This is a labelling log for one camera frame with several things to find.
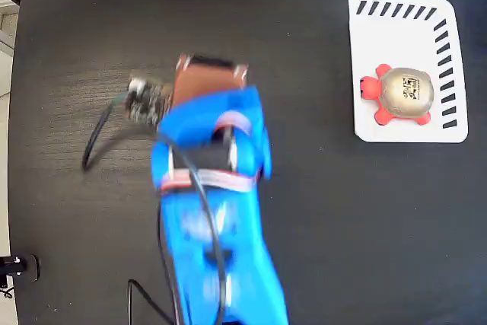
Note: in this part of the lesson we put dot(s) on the red turtle toy silver shell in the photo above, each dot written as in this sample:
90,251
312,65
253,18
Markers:
407,93

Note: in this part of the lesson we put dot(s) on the white card with black stripes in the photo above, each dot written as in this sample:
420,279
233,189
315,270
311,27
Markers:
395,36

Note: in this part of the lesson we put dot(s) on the black table clamp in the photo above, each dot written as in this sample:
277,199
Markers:
21,266

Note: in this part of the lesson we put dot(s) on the camera circuit board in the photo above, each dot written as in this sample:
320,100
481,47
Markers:
146,100

